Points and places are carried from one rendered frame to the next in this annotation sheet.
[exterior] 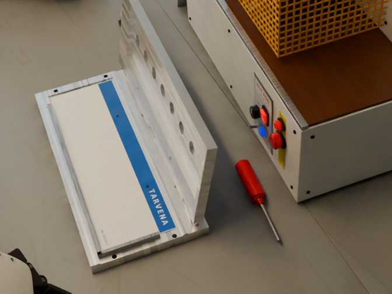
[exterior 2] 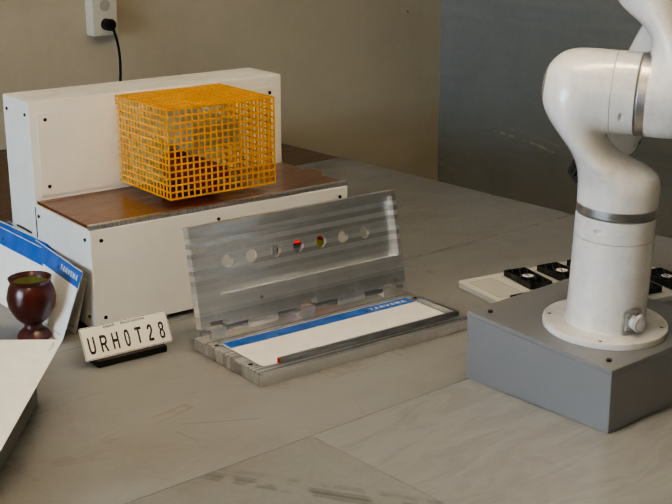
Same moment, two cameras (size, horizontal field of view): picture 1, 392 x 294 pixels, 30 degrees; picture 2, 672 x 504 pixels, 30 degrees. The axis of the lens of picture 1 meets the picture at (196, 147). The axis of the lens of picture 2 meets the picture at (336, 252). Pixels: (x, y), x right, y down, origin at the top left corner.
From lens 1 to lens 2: 263 cm
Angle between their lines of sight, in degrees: 90
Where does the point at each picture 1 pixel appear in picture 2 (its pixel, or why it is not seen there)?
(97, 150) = (332, 334)
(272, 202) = not seen: hidden behind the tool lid
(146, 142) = (311, 316)
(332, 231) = not seen: hidden behind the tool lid
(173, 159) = (355, 270)
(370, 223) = not seen: hidden behind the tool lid
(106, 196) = (389, 323)
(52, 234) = (441, 349)
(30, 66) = (193, 403)
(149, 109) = (294, 286)
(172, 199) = (376, 300)
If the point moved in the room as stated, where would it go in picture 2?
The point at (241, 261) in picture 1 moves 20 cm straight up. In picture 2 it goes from (415, 288) to (417, 188)
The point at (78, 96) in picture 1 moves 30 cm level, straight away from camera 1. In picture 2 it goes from (254, 354) to (80, 392)
